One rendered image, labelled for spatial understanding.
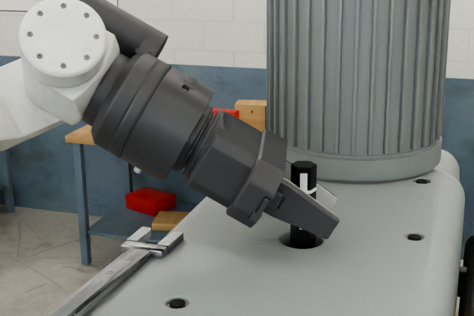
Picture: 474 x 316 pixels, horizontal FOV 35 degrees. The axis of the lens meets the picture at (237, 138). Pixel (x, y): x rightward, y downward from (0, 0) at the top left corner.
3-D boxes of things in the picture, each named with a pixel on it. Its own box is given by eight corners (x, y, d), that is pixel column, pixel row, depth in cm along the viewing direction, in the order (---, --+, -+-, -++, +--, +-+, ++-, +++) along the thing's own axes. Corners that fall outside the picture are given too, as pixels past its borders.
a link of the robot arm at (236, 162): (246, 203, 72) (135, 141, 71) (298, 118, 69) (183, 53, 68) (234, 260, 60) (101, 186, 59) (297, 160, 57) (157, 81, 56)
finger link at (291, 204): (323, 242, 63) (259, 205, 63) (343, 211, 62) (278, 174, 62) (324, 250, 62) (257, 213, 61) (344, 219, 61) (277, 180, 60)
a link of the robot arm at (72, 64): (129, 136, 56) (-8, 60, 56) (118, 170, 66) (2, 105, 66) (199, 18, 60) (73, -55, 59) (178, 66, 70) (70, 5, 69)
